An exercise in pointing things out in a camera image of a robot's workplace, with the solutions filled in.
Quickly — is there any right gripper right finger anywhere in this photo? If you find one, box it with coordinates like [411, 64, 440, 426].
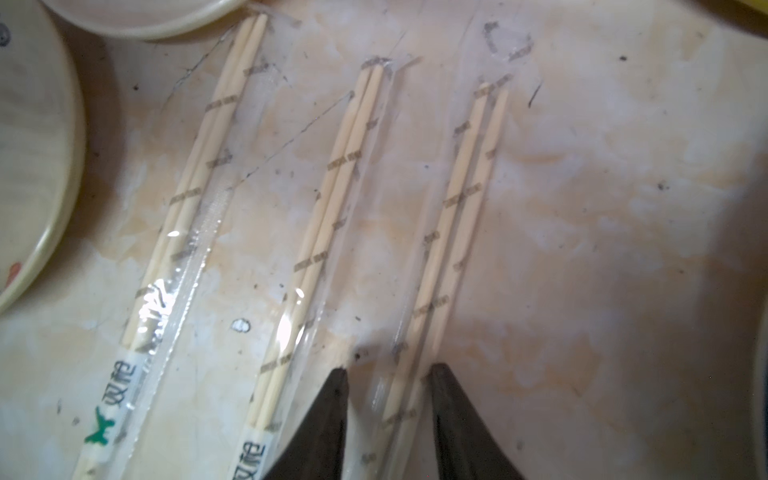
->
[428, 363, 524, 480]

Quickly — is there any cream plate with black mark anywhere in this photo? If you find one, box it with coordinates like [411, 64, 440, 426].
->
[43, 0, 245, 40]

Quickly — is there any cream plate with flowers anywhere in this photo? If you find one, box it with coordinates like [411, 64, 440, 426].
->
[1, 1, 86, 310]

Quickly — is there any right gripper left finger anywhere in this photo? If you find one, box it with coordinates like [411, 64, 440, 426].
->
[263, 368, 349, 480]

